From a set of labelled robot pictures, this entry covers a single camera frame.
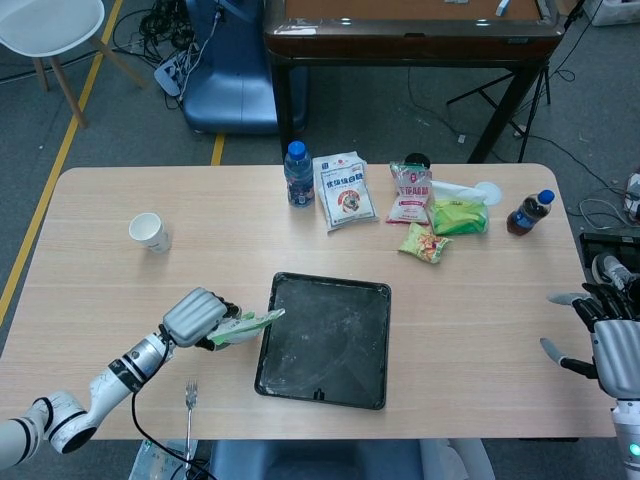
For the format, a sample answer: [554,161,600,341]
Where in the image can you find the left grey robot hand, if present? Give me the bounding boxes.
[162,287,244,354]

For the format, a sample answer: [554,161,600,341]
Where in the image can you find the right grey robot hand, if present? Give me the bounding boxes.
[538,282,640,399]

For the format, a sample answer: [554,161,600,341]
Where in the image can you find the green white snack bag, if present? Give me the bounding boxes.
[208,308,287,349]

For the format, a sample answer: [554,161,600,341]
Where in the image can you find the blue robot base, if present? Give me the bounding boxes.
[180,0,306,136]

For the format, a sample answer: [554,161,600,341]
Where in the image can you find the black square baking tray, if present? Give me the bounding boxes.
[253,271,392,412]

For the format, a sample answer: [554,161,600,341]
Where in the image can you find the small green snack packet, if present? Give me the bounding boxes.
[397,222,454,265]

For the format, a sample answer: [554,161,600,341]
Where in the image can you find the grey sneaker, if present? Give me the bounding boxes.
[592,252,635,292]

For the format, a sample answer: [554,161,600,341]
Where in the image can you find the white paper cup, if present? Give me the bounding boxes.
[128,212,173,254]

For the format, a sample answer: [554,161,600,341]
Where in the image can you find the silver metal fork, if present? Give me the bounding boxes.
[183,379,200,464]

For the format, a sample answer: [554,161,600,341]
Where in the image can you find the black floor case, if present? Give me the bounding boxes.
[578,230,640,286]

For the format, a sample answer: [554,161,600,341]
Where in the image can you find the clear plastic bag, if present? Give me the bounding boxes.
[130,438,196,480]

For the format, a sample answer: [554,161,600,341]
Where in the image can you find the white floor socket box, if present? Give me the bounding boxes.
[624,172,640,221]

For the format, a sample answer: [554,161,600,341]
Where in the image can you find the dark drink bottle blue cap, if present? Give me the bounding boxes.
[506,189,556,236]

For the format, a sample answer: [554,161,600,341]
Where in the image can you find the clear bottle blue cap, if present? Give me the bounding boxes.
[283,140,316,209]

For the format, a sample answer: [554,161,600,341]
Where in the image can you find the blue robot torso base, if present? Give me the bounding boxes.
[207,439,426,480]

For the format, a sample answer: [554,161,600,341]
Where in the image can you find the white sugar bag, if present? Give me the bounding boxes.
[312,151,379,234]

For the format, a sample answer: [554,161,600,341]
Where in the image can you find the white round lid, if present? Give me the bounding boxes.
[472,181,504,207]

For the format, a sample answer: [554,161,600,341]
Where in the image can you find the green tissue pack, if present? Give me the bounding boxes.
[425,179,490,236]

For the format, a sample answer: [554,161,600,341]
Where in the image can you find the white power strip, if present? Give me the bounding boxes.
[153,42,201,99]

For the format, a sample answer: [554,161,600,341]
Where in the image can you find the white bag pink print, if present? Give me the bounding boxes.
[384,160,434,226]

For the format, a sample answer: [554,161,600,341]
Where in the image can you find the black tripod stand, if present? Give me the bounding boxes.
[445,49,554,139]

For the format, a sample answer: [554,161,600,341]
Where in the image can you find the white chair wooden legs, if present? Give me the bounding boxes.
[0,0,149,129]

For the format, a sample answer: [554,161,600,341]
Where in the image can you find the brown mahjong table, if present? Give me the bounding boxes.
[263,0,566,164]

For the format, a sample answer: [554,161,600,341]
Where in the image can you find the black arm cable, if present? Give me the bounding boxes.
[129,324,211,480]

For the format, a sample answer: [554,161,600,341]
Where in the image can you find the black cable tangle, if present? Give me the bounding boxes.
[112,0,221,66]

